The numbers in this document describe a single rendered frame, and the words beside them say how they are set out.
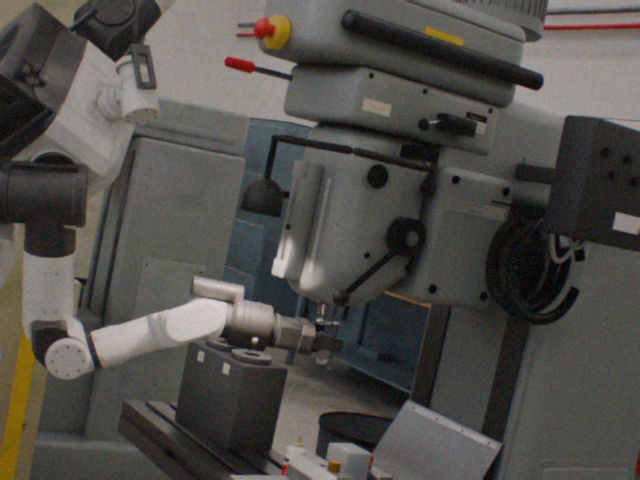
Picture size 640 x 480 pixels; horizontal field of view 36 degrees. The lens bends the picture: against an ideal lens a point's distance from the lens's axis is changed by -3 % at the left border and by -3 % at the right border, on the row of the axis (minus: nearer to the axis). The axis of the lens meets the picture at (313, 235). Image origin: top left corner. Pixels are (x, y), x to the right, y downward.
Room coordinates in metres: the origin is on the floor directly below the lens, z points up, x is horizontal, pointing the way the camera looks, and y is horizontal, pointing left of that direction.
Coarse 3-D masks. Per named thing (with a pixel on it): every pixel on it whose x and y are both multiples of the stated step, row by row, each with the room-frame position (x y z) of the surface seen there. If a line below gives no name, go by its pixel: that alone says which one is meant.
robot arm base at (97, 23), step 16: (96, 0) 1.88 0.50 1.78; (112, 0) 1.88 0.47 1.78; (128, 0) 1.89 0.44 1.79; (80, 16) 1.87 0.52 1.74; (96, 16) 1.86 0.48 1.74; (112, 16) 1.87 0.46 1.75; (128, 16) 1.87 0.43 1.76; (80, 32) 1.90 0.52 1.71; (96, 32) 1.86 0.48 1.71; (112, 32) 1.86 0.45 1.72; (112, 48) 1.88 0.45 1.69
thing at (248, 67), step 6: (228, 60) 1.80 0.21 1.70; (234, 60) 1.80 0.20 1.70; (240, 60) 1.81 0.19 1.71; (228, 66) 1.80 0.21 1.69; (234, 66) 1.80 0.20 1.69; (240, 66) 1.81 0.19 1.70; (246, 66) 1.81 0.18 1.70; (252, 66) 1.82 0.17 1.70; (246, 72) 1.82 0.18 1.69; (258, 72) 1.83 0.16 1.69; (264, 72) 1.84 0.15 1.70; (270, 72) 1.84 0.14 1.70; (276, 72) 1.85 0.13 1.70; (282, 78) 1.86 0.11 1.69; (288, 78) 1.87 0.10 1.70
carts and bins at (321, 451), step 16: (320, 416) 3.87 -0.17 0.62; (336, 416) 3.98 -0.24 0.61; (352, 416) 4.02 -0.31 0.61; (368, 416) 4.05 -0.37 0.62; (320, 432) 3.76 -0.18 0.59; (336, 432) 3.65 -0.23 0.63; (352, 432) 4.02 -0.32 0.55; (368, 432) 4.04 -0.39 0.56; (384, 432) 4.03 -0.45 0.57; (320, 448) 3.73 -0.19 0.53; (368, 448) 3.59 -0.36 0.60
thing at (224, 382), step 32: (192, 352) 2.20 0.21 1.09; (224, 352) 2.16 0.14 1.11; (256, 352) 2.17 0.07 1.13; (192, 384) 2.19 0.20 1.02; (224, 384) 2.10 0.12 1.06; (256, 384) 2.08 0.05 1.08; (192, 416) 2.17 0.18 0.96; (224, 416) 2.08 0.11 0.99; (256, 416) 2.09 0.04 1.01; (256, 448) 2.10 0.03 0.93
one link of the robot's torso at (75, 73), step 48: (0, 48) 1.85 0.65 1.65; (48, 48) 1.74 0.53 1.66; (96, 48) 1.83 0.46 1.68; (0, 96) 1.67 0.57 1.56; (48, 96) 1.69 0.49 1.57; (96, 96) 1.78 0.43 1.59; (0, 144) 1.70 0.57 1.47; (48, 144) 1.70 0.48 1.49; (96, 144) 1.74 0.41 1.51; (96, 192) 1.82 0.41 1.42
